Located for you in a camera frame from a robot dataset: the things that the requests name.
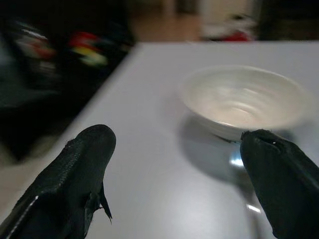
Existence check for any silver metal spoon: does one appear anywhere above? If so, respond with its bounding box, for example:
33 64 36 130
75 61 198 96
228 146 269 239

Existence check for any red cloth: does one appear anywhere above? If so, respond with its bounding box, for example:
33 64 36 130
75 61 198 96
223 29 251 42

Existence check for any yellow snack packet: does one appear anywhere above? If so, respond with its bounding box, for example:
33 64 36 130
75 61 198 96
71 47 108 66

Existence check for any black round glossy table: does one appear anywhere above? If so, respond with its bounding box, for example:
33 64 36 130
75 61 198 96
0 0 137 162

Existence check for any clear patterned plastic bag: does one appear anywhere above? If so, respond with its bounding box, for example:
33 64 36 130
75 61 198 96
201 14 257 42

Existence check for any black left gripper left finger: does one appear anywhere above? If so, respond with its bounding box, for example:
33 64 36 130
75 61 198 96
0 124 117 239

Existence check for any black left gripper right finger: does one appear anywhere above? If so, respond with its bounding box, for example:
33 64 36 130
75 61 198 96
240 128 319 239

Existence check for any white ceramic bowl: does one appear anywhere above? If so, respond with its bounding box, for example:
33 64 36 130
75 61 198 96
178 65 311 141

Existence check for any red snack bag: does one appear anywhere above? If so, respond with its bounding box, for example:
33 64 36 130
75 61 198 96
68 31 101 49

